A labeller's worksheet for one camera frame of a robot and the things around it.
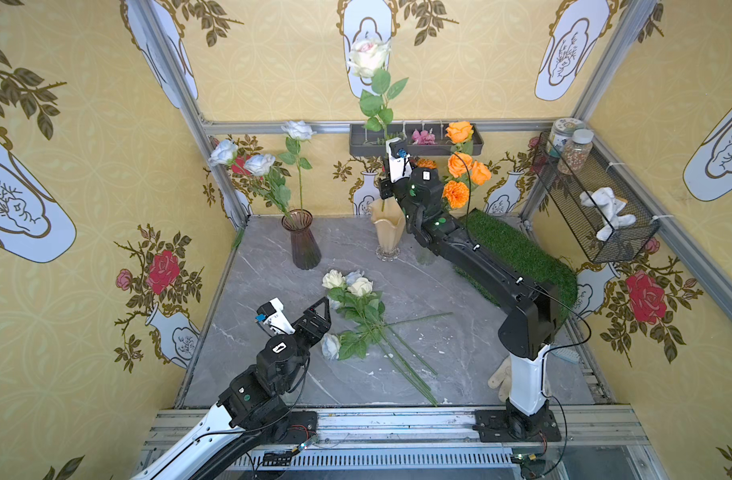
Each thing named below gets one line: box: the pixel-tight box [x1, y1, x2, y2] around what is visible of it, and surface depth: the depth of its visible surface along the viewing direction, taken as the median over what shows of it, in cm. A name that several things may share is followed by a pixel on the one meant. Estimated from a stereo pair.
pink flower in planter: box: [411, 129, 438, 145], surface depth 90 cm
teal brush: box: [550, 345, 581, 364], surface depth 87 cm
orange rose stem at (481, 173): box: [472, 160, 493, 186], surface depth 83 cm
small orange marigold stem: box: [443, 180, 469, 209], surface depth 80 cm
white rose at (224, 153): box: [208, 140, 285, 211], surface depth 81 cm
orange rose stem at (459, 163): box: [448, 152, 473, 178], surface depth 81 cm
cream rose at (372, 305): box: [348, 277, 439, 406], surface depth 91 cm
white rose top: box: [346, 269, 365, 286], surface depth 99 cm
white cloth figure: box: [579, 187, 637, 242], surface depth 73 cm
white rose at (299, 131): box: [279, 120, 317, 211], surface depth 86 cm
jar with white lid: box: [558, 129, 594, 175], surface depth 82 cm
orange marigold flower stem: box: [416, 158, 437, 170], surface depth 89 cm
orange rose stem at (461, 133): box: [446, 121, 474, 155], surface depth 83 cm
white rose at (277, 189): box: [244, 154, 295, 224], surface depth 83 cm
